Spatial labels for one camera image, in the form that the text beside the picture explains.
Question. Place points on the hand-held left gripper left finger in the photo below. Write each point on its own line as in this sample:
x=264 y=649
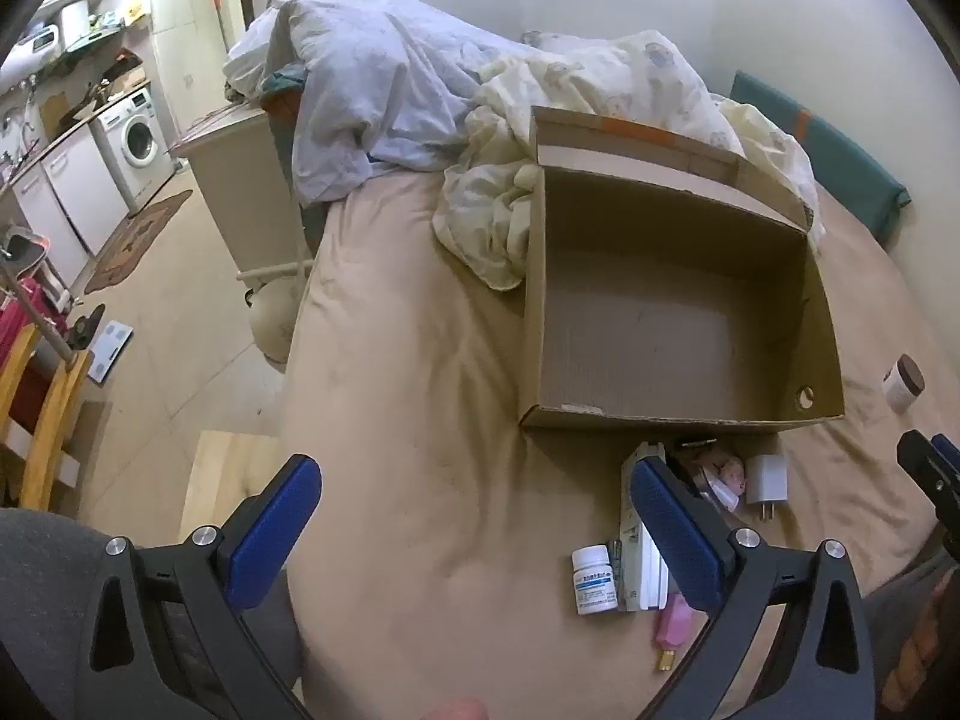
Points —
x=274 y=532

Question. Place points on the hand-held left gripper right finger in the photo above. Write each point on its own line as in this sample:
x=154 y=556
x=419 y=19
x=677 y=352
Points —
x=675 y=540

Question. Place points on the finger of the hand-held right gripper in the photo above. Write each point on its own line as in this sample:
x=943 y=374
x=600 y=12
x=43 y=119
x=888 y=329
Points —
x=934 y=476

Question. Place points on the white remote control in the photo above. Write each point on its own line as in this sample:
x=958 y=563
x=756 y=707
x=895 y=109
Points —
x=634 y=577

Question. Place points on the pink cartoon cat mirror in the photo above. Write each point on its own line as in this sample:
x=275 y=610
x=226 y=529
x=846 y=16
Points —
x=724 y=474

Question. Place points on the pink flash drive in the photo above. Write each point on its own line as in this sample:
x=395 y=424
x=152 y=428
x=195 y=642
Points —
x=670 y=626

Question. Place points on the white pill bottle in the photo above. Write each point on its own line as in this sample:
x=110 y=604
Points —
x=595 y=585

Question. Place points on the white wall charger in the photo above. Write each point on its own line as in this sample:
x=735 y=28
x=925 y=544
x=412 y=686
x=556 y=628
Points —
x=766 y=480

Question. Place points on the cardboard box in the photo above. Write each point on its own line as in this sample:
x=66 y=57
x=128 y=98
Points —
x=660 y=330

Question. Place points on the person's right hand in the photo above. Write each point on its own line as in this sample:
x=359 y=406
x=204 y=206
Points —
x=922 y=637

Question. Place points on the person's left hand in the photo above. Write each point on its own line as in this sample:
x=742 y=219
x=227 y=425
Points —
x=456 y=710

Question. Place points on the light wooden board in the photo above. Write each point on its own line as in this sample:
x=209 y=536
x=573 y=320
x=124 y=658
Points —
x=225 y=472

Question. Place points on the white jar with brown lid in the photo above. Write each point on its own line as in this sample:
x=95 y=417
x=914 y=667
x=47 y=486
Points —
x=901 y=390

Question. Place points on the bed with beige sheet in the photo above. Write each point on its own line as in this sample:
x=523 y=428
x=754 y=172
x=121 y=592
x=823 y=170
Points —
x=420 y=390

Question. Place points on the cream round stool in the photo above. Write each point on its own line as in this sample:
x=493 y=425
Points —
x=277 y=315

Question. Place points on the white bathroom scale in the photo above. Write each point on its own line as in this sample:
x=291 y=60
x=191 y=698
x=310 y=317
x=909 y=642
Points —
x=111 y=352

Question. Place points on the yellow wooden rack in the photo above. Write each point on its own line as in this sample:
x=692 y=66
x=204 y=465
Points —
x=45 y=420

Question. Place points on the brown floor rug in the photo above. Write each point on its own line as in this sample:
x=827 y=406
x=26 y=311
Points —
x=139 y=240

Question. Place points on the teal cushion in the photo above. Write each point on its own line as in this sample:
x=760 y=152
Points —
x=840 y=165

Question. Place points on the red suitcase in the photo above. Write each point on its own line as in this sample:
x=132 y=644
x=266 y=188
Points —
x=15 y=330

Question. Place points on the white bedside cabinet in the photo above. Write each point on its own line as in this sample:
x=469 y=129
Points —
x=240 y=187

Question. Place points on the cream bear print blanket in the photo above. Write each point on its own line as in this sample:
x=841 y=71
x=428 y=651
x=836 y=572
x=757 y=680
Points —
x=495 y=217

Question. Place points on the white kitchen cabinets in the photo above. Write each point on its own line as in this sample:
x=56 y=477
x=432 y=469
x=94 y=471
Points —
x=75 y=187

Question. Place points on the white washing machine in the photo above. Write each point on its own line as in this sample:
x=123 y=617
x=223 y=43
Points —
x=135 y=139

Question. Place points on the white quilt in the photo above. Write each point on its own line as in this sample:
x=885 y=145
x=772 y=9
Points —
x=375 y=75

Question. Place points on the white wall appliance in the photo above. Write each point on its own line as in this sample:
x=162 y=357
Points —
x=41 y=39

